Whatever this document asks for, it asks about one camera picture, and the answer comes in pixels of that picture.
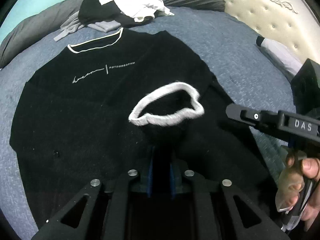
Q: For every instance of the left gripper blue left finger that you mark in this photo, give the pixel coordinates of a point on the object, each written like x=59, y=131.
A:
x=98, y=210

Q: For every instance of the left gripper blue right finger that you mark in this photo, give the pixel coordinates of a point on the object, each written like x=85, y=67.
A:
x=206, y=209

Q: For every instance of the black sweater white trim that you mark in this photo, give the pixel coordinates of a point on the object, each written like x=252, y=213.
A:
x=100, y=107

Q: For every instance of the person's right hand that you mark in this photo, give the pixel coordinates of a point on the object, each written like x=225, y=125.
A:
x=290, y=184

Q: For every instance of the cream tufted headboard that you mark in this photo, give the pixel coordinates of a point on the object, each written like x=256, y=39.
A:
x=290, y=22

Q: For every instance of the white garment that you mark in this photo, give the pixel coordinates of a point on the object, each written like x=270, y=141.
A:
x=140, y=9

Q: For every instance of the black garment in pile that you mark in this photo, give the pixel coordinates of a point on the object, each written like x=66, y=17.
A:
x=92, y=11

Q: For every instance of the dark grey long pillow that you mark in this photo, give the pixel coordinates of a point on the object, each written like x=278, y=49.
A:
x=34, y=28

